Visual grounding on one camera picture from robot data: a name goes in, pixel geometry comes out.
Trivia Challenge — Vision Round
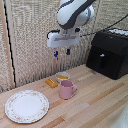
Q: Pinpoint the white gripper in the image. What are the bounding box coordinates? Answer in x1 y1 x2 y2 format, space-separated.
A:
46 28 82 59

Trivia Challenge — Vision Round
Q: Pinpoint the pink mug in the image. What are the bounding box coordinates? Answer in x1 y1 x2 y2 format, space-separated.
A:
59 79 79 101

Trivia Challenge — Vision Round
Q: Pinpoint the small bowl with yellow contents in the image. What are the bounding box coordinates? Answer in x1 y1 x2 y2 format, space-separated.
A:
55 71 71 84

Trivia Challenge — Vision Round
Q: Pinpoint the yellow block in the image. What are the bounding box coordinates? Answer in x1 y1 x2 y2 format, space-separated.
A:
45 78 59 89

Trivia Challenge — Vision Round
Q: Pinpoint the black box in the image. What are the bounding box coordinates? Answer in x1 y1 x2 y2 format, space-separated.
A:
85 30 128 81

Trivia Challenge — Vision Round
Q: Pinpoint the white device on box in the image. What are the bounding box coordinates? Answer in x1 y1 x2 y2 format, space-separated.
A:
108 28 128 37

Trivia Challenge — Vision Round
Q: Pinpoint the white floral-rimmed plate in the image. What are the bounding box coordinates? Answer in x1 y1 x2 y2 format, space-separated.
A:
4 89 50 125

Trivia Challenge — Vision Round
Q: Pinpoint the black cable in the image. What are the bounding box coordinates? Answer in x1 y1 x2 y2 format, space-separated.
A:
79 13 128 37

